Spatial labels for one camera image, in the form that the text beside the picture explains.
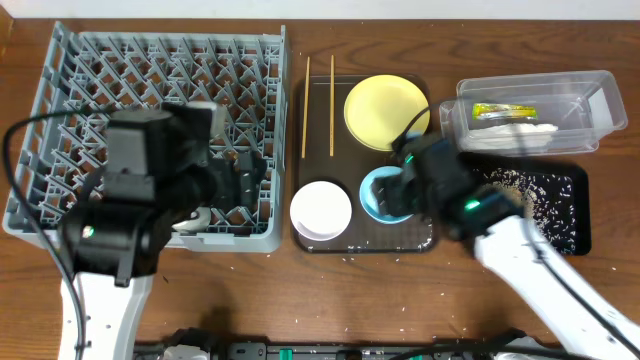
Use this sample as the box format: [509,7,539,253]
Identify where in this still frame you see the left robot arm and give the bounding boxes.
[57,102,267,359]

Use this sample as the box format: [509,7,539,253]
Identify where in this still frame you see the light blue bowl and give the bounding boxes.
[359,166,412,225]

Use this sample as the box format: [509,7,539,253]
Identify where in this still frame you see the dark brown serving tray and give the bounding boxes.
[293,75,438,254]

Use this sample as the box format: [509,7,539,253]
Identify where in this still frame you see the clear plastic bin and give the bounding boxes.
[440,70,628,156]

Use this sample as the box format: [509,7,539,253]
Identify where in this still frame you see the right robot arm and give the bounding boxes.
[371,134,639,359]

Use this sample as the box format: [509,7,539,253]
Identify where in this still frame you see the small white cup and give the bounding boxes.
[173,207,212,232]

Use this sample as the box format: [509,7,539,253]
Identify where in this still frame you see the black rectangular tray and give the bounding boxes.
[459,152,592,256]

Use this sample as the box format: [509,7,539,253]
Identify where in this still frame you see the grey dishwasher rack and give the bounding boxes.
[15,24,290,253]

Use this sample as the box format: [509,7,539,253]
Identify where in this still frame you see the white napkin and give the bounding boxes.
[459,123,558,151]

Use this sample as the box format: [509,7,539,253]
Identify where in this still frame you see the green orange snack wrapper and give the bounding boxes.
[472,103,538,120]

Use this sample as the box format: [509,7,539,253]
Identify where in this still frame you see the yellow plate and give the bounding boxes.
[344,75,429,152]

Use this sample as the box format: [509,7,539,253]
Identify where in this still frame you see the rice and shell pile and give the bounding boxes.
[481,168,578,255]

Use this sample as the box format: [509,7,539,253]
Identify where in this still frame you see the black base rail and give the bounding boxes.
[132,328,571,360]

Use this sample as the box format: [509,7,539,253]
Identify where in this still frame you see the white bowl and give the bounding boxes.
[290,181,353,242]

